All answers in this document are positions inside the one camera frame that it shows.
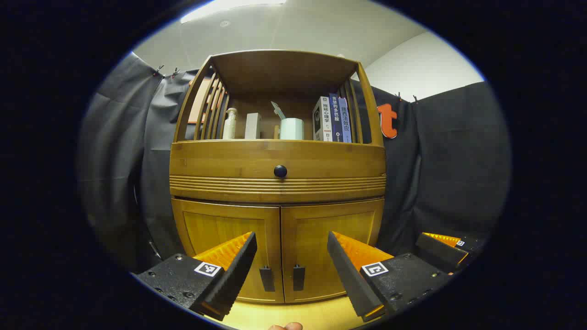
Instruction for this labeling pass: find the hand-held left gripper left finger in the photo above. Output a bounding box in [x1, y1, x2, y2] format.
[137, 231, 258, 321]

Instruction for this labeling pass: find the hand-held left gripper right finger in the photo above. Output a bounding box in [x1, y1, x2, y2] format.
[327, 231, 452, 322]

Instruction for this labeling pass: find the wooden shoe cabinet door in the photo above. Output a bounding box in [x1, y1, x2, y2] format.
[172, 198, 284, 304]
[281, 198, 385, 303]

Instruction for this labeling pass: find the wooden double-door shoe cabinet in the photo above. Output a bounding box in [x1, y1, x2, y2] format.
[169, 49, 387, 304]

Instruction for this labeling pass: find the black backdrop cloth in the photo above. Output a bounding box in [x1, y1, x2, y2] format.
[78, 51, 512, 275]

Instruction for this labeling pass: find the wooden drawer with black knob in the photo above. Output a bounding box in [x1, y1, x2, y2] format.
[169, 140, 387, 203]

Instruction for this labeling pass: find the white pump bottle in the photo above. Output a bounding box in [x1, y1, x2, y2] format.
[222, 108, 238, 140]

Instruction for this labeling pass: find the small white box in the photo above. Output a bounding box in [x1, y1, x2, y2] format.
[244, 113, 262, 139]

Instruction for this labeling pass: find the mint green cup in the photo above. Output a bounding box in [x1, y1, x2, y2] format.
[280, 118, 304, 140]

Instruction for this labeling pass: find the light blue spine book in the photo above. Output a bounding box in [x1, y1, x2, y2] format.
[338, 97, 353, 143]

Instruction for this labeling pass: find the ceiling light panel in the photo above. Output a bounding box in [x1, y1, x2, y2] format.
[180, 0, 287, 23]

